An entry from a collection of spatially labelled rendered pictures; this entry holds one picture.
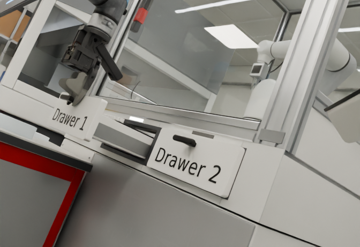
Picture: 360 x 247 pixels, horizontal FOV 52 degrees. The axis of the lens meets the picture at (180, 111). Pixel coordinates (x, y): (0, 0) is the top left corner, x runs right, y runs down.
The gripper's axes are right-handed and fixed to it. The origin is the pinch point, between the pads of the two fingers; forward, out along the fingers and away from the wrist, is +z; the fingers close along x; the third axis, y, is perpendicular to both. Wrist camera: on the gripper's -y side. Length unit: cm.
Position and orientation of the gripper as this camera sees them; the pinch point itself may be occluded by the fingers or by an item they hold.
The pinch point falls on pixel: (74, 102)
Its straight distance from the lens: 106.0
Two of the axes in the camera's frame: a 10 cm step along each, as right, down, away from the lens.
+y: -7.1, -4.0, -5.8
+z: -3.8, 9.1, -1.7
